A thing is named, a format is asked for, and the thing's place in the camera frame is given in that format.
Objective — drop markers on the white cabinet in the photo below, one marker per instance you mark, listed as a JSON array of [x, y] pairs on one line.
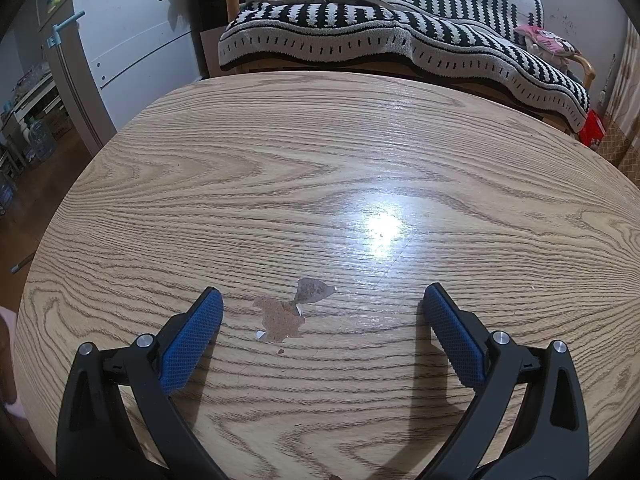
[[130, 35]]

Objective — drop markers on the white shelf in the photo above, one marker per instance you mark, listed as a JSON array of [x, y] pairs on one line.
[[30, 95]]

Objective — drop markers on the cardboard box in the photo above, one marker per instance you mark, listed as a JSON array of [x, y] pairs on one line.
[[210, 55]]

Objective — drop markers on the beige patterned curtain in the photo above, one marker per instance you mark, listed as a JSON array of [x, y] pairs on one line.
[[627, 85]]

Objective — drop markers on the sofa with black-white blanket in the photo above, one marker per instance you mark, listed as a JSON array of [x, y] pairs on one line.
[[350, 25]]

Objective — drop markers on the person's pink clothing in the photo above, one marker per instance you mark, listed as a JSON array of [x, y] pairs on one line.
[[12, 410]]

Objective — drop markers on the pink plush cushion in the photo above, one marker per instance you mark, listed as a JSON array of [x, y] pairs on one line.
[[545, 40]]

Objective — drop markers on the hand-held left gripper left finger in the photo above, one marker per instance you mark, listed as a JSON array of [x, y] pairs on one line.
[[192, 340]]

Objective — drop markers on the red bag on floor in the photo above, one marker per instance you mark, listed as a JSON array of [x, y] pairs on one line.
[[592, 130]]

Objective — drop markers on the clear water bottle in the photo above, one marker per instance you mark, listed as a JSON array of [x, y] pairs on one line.
[[42, 142]]

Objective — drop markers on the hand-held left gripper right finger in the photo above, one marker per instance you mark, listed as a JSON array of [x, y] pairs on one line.
[[457, 345]]

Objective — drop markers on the green toy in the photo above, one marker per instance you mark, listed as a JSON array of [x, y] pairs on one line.
[[55, 2]]

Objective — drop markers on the grey pen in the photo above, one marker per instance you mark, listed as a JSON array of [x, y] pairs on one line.
[[22, 264]]

